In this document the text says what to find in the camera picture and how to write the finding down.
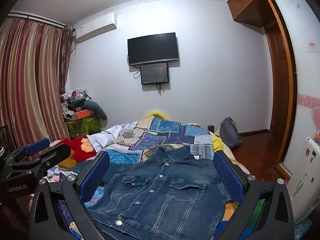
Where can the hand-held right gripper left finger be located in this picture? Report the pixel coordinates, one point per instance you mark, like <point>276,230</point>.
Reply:
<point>95,177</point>

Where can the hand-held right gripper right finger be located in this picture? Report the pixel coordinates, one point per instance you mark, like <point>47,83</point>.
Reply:
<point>228,177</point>

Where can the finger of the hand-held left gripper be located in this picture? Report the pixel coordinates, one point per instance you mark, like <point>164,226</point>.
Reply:
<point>37,145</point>
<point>57,153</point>

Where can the blue denim jacket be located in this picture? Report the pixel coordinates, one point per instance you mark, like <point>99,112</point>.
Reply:
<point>155,192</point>

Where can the pile of mixed clothes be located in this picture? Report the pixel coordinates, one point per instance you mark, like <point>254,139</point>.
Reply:
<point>75,100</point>

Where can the mustard cushion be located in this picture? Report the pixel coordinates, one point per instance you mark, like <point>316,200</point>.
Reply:
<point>67,162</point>

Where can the red plush toy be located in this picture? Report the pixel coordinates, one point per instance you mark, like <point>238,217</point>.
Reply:
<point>75,147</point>

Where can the green patterned bag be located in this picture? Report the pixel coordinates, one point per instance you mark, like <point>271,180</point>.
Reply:
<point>82,127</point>

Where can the white cloth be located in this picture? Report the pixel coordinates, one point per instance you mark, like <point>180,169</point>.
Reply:
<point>105,137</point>

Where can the grey backpack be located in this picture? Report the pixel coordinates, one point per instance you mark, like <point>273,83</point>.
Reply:
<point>230,135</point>

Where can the orange box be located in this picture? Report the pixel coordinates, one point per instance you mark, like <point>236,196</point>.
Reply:
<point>81,114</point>

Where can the dark grey pillow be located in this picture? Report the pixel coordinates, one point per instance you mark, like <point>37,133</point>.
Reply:
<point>98,111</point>

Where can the striped red beige curtain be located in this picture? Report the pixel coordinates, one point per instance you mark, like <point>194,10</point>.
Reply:
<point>30,80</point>

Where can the blue patchwork blanket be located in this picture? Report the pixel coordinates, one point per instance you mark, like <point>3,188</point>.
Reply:
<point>162,135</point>

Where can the white appliance with stickers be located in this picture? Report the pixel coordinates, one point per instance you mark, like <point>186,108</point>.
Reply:
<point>307,180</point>

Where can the wooden door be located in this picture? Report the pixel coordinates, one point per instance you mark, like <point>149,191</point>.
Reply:
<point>277,80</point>

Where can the white sliding wardrobe door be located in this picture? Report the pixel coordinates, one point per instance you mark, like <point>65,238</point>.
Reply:
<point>305,92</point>

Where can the white air conditioner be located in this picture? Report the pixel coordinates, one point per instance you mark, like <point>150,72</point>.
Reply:
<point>95,28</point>

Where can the small white sticker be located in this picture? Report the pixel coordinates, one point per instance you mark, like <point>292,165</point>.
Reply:
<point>311,47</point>

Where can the wooden overhead cabinet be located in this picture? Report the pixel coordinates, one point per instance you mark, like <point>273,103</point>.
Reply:
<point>247,2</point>

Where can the small black wall monitor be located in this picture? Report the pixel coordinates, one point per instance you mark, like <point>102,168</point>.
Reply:
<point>153,73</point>

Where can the black wall television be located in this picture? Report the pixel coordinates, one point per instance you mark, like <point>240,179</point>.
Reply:
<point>152,48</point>

